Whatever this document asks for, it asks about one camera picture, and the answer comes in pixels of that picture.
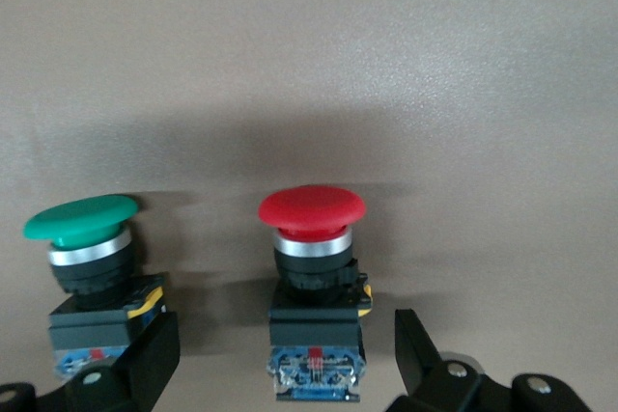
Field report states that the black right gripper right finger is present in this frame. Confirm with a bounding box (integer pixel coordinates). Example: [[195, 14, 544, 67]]
[[389, 308, 513, 412]]

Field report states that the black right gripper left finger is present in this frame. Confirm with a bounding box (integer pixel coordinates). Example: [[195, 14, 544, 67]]
[[65, 311, 182, 412]]

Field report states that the red mushroom push button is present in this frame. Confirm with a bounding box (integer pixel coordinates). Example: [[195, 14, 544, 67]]
[[256, 183, 374, 403]]

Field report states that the green mushroom push button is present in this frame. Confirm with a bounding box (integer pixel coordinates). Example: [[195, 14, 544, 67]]
[[22, 193, 168, 382]]

